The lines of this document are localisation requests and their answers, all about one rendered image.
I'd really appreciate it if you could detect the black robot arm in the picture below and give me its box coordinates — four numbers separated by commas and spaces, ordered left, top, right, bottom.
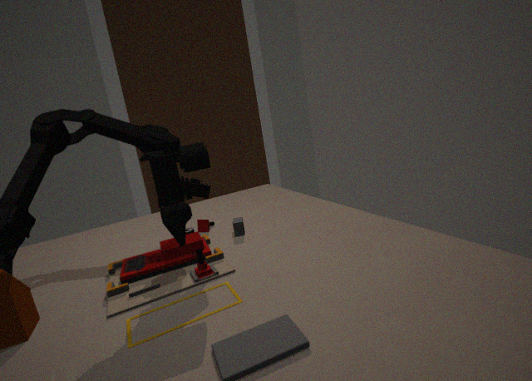
0, 109, 210, 275

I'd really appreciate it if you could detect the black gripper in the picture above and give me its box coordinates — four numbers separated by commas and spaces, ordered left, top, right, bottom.
153, 174, 192, 246

